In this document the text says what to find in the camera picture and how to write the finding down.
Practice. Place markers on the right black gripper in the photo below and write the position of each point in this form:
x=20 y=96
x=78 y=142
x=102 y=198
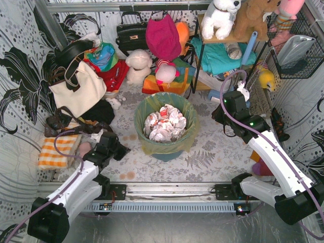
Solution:
x=220 y=115

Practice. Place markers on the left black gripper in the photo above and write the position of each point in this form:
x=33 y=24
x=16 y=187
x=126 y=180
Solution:
x=121 y=151

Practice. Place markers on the teal trash bin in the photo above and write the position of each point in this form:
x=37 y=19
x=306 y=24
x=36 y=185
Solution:
x=164 y=152

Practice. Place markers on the yellow trash bag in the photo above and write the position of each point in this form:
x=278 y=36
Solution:
x=152 y=146

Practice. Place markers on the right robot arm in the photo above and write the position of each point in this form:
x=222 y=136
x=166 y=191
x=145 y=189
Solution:
x=297 y=196

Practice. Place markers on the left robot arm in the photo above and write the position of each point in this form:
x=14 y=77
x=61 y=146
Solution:
x=52 y=216

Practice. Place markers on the crumpled paper trash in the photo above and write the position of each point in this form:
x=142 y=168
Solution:
x=166 y=125

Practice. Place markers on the brown patterned bag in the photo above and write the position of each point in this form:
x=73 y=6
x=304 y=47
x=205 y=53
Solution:
x=63 y=120

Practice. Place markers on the cream canvas tote bag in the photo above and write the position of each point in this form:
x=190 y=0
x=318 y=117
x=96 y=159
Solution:
x=91 y=88

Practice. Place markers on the colorful printed bag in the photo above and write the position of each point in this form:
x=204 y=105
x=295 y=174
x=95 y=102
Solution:
x=102 y=58

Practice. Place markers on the magenta cloth bag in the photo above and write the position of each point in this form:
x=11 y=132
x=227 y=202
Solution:
x=162 y=38

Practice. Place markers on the yellow plush duck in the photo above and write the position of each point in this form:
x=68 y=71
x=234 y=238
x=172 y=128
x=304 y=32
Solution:
x=266 y=77

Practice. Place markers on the wooden shelf rack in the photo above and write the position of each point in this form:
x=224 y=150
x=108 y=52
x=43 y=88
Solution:
x=230 y=39

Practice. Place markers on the teal folded cloth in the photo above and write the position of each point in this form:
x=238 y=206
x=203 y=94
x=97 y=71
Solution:
x=215 y=59

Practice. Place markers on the rainbow striped cloth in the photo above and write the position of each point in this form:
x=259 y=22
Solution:
x=178 y=86

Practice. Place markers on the orange checkered towel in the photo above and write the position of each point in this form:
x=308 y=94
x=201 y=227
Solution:
x=50 y=159

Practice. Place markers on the red cloth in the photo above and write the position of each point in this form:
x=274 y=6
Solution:
x=114 y=78

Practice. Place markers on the silver foil pouch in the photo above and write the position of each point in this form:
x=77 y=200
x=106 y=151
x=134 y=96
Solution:
x=294 y=49

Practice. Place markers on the brown teddy bear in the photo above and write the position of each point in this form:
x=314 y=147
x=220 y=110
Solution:
x=250 y=15

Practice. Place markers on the white plush dog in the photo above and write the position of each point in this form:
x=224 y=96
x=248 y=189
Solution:
x=219 y=19

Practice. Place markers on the orange plush toy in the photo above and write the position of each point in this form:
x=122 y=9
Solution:
x=183 y=32

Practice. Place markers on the cream plush lamb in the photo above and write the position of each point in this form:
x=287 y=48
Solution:
x=139 y=63

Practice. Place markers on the black leather handbag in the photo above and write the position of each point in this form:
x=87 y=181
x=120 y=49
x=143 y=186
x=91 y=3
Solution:
x=131 y=37

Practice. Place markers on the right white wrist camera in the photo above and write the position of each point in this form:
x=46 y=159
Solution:
x=241 y=88

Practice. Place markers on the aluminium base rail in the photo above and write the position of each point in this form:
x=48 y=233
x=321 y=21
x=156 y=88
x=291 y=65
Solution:
x=164 y=197

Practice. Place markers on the blue handled mop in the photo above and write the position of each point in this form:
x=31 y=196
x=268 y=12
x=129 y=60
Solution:
x=234 y=52

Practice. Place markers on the black wire basket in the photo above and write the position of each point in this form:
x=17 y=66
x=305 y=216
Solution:
x=305 y=67

